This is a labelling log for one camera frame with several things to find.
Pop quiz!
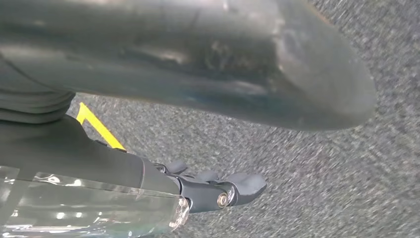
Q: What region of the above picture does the yellow floor tape mark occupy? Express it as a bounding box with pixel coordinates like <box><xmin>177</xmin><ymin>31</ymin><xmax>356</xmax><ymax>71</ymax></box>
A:
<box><xmin>75</xmin><ymin>102</ymin><xmax>127</xmax><ymax>152</ymax></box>

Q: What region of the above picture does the grey robot body shell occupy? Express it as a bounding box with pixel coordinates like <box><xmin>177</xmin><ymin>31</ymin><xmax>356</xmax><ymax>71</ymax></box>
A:
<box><xmin>0</xmin><ymin>0</ymin><xmax>378</xmax><ymax>132</ymax></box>

